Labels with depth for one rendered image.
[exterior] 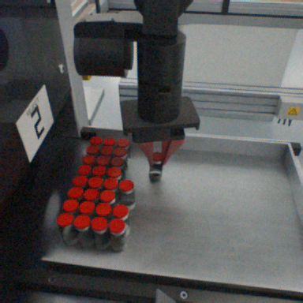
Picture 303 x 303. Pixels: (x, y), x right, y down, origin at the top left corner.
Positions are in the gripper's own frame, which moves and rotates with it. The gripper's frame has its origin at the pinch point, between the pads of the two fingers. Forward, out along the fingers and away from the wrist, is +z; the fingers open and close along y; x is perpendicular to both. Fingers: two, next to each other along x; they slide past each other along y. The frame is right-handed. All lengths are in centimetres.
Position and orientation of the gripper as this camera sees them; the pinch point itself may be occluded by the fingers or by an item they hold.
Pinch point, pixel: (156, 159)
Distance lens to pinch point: 47.6
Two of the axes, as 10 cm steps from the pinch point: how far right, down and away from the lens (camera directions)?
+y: -9.9, 0.9, -1.0
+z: 0.0, 7.4, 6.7
